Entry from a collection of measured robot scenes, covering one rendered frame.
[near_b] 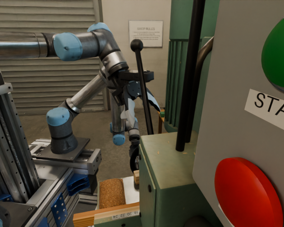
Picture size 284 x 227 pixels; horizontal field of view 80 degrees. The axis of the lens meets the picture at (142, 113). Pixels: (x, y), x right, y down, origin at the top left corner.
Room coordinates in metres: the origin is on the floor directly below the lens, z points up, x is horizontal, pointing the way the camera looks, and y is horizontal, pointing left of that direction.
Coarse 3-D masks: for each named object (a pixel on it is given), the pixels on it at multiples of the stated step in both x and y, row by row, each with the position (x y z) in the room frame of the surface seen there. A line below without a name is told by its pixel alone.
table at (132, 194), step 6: (126, 180) 0.50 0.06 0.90; (132, 180) 0.50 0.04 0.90; (126, 186) 0.47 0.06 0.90; (132, 186) 0.47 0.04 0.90; (138, 186) 0.47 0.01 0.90; (126, 192) 0.44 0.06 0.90; (132, 192) 0.44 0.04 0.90; (138, 192) 0.44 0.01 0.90; (126, 198) 0.42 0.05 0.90; (132, 198) 0.42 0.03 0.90; (138, 198) 0.42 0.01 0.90
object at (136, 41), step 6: (132, 42) 0.47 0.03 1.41; (138, 42) 0.47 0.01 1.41; (132, 48) 0.47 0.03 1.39; (138, 48) 0.47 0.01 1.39; (138, 54) 0.46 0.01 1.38; (138, 60) 0.45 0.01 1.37; (138, 66) 0.44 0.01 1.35; (138, 72) 0.43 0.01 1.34; (144, 78) 0.41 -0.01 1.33; (144, 84) 0.40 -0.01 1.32; (144, 90) 0.39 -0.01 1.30; (144, 96) 0.38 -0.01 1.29; (144, 102) 0.37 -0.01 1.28; (144, 108) 0.36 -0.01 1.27; (150, 114) 0.35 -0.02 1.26; (150, 120) 0.34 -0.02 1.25; (150, 126) 0.33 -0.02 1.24; (150, 132) 0.32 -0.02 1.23
